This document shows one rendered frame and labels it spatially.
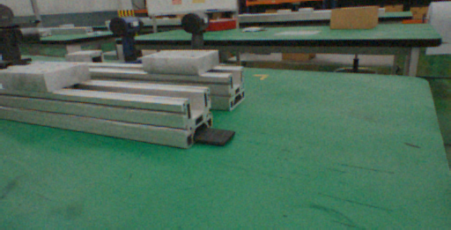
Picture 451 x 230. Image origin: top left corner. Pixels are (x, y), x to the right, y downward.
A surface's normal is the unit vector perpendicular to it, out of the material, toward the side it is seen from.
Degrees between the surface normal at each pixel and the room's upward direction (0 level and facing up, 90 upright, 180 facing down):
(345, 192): 0
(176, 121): 90
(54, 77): 90
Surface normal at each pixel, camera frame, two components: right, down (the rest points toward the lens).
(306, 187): -0.07, -0.95
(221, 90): -0.41, 0.31
